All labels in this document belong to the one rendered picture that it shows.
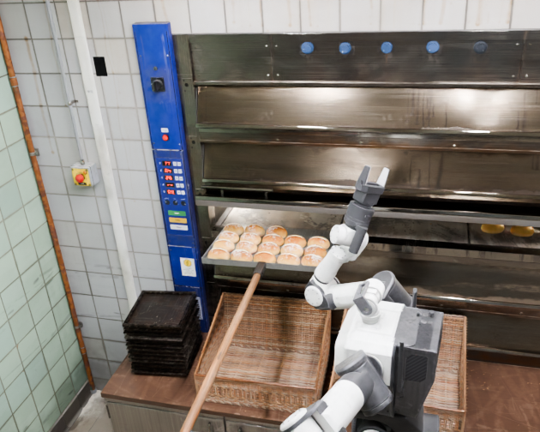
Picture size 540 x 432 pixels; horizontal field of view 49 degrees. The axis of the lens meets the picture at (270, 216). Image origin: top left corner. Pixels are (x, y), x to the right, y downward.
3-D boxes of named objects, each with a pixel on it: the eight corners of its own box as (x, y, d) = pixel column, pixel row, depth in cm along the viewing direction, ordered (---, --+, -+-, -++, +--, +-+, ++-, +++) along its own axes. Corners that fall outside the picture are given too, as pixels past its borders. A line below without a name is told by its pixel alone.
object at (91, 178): (81, 180, 291) (77, 161, 287) (99, 181, 289) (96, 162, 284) (74, 186, 285) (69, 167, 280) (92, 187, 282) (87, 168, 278)
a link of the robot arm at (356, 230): (363, 213, 207) (352, 242, 210) (338, 207, 203) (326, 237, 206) (378, 226, 197) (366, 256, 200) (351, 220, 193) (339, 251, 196)
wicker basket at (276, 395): (226, 334, 309) (221, 290, 297) (333, 345, 296) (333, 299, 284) (195, 401, 267) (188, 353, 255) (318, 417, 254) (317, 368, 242)
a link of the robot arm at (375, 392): (351, 424, 158) (370, 399, 169) (376, 413, 152) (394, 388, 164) (326, 387, 159) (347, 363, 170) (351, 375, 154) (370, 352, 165)
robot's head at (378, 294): (384, 303, 183) (385, 279, 179) (378, 323, 174) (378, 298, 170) (363, 301, 185) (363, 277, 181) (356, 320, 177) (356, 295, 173)
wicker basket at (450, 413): (344, 346, 295) (344, 301, 282) (462, 362, 280) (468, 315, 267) (327, 419, 253) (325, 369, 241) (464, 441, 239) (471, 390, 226)
